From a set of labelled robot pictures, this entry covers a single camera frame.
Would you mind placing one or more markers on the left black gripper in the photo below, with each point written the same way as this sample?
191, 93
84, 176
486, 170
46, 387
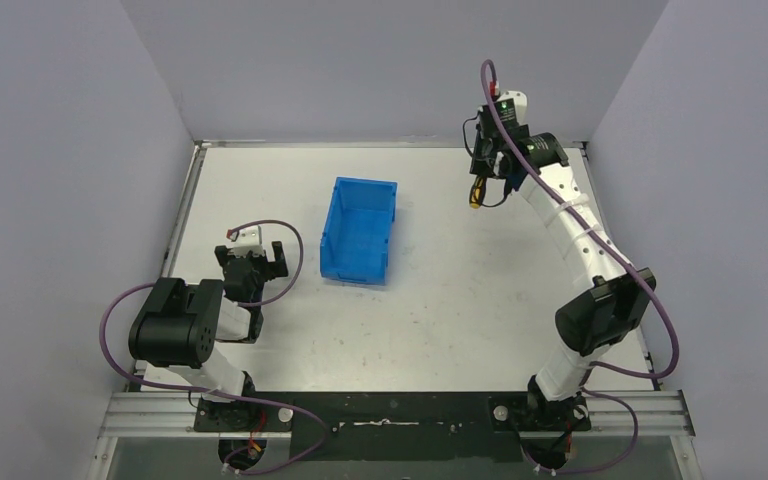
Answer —
255, 261

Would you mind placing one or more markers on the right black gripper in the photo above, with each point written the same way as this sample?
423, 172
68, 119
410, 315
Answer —
477, 166

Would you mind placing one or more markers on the black yellow screwdriver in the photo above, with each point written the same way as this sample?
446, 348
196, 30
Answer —
477, 192

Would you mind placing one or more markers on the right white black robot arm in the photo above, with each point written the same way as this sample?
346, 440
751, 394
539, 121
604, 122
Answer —
613, 295

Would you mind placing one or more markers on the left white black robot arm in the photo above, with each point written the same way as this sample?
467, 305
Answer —
180, 326

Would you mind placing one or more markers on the blue plastic bin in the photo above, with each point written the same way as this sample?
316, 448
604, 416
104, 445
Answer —
354, 246

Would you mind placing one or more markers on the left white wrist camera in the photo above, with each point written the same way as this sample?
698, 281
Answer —
246, 242

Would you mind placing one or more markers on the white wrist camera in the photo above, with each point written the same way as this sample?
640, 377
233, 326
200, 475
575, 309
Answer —
511, 107
246, 242

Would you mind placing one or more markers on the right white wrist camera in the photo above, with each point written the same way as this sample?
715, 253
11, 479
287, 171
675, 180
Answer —
511, 107

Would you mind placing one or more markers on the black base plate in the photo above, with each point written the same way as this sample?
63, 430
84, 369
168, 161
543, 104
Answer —
418, 443

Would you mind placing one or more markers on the aluminium front rail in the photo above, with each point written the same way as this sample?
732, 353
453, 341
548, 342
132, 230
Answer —
177, 414

